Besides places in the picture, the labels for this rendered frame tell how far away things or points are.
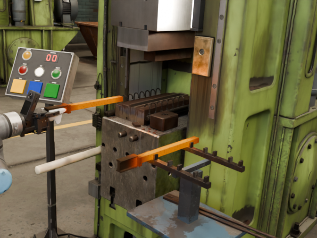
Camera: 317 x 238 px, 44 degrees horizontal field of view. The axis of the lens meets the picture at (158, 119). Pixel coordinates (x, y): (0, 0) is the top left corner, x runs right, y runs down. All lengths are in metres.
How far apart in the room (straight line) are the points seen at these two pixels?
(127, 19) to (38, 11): 4.94
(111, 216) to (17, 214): 1.00
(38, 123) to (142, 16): 0.68
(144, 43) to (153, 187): 0.67
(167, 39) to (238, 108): 0.48
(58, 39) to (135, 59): 5.03
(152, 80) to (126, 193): 0.68
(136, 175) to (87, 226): 0.96
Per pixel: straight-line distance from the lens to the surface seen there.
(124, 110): 1.98
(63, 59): 2.19
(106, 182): 2.12
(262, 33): 1.98
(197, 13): 1.78
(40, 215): 2.97
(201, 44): 1.79
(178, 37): 1.99
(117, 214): 2.14
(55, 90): 2.14
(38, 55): 2.27
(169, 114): 1.89
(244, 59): 1.74
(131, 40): 1.89
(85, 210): 3.00
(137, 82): 2.20
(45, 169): 2.15
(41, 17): 6.80
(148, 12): 1.82
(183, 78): 2.31
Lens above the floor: 1.51
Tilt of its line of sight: 17 degrees down
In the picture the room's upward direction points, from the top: 4 degrees clockwise
